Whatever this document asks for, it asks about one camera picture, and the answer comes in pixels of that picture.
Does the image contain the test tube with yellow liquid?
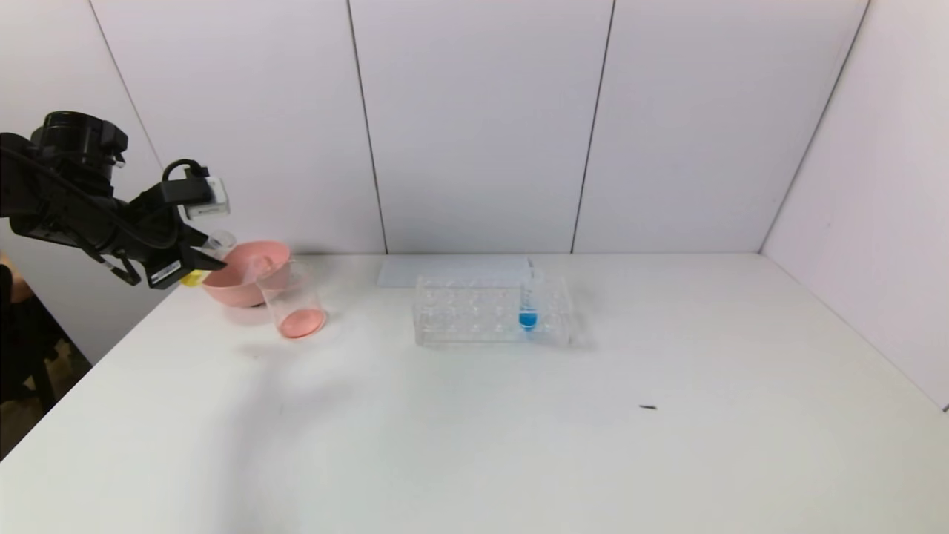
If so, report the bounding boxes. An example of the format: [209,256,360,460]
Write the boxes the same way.
[180,230,237,289]

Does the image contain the test tube with blue liquid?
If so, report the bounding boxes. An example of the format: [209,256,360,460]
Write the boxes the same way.
[517,266,540,333]

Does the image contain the clear plastic test tube rack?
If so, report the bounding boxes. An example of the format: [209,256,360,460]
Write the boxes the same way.
[413,274,574,349]

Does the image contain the clear plastic beaker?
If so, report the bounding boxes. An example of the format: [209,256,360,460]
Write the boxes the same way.
[256,260,328,340]

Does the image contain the white paper sheet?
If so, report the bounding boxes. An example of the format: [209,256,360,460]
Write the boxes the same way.
[377,257,534,289]

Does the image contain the pink bowl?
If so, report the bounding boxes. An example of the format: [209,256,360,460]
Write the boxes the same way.
[202,240,293,309]

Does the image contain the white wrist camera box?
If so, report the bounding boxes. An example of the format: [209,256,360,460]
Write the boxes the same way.
[182,177,231,221]

